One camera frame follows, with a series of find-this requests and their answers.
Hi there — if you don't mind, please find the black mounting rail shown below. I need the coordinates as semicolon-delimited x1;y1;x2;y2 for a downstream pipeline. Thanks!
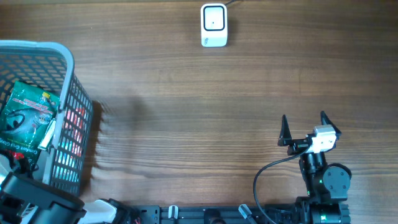
131;204;306;224

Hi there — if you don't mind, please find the black right camera cable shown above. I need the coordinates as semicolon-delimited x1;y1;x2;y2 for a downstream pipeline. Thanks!
252;143;313;224

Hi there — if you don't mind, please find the green glove package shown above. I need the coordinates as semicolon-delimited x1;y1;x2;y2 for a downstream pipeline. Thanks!
1;81;59;164

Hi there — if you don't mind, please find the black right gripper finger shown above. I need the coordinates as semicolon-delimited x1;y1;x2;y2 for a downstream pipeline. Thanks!
320;111;341;137
277;114;293;146

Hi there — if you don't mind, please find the white barcode scanner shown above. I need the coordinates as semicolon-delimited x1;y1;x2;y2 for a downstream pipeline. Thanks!
200;3;228;47

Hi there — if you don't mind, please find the grey plastic mesh basket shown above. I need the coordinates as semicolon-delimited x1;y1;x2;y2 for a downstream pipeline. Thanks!
1;40;94;195

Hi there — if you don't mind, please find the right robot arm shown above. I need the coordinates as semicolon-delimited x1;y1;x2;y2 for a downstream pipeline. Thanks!
276;111;352;224

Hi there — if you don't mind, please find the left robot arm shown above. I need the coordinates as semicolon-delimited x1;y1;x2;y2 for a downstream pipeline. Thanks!
1;151;142;223

